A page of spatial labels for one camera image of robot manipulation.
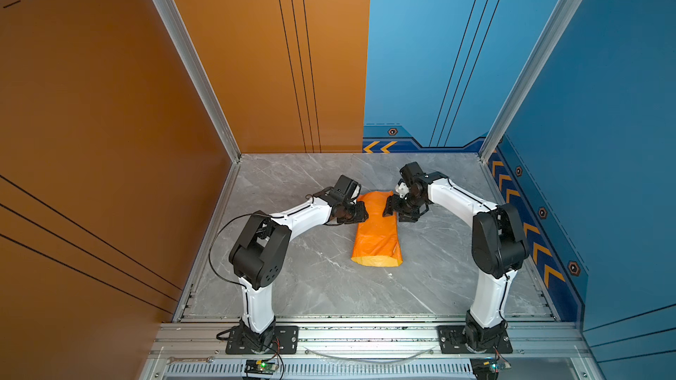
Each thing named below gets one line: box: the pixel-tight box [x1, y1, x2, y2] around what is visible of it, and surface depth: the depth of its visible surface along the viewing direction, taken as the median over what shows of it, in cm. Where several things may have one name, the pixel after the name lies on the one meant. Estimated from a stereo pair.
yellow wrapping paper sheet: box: [350, 190, 404, 267], surface depth 89 cm
